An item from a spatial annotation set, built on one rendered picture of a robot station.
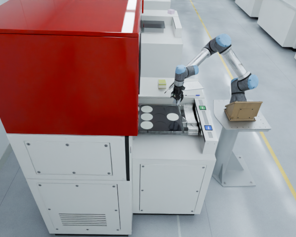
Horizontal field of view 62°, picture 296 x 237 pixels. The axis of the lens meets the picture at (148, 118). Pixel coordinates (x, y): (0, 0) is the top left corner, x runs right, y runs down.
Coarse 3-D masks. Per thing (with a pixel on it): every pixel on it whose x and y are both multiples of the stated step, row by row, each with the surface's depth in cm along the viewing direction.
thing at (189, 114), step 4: (184, 108) 224; (188, 108) 224; (192, 108) 224; (184, 112) 220; (188, 112) 219; (192, 112) 219; (188, 116) 215; (192, 116) 215; (188, 132) 198; (192, 132) 198; (196, 132) 199
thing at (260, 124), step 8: (216, 104) 240; (224, 104) 241; (216, 112) 230; (224, 112) 231; (224, 120) 221; (256, 120) 223; (264, 120) 223; (232, 128) 213; (240, 128) 213; (248, 128) 214; (256, 128) 214; (264, 128) 214
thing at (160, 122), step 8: (144, 112) 214; (152, 112) 214; (160, 112) 214; (168, 112) 215; (176, 112) 215; (144, 120) 205; (152, 120) 205; (160, 120) 206; (168, 120) 206; (176, 120) 206; (152, 128) 197; (160, 128) 198; (168, 128) 198; (176, 128) 198
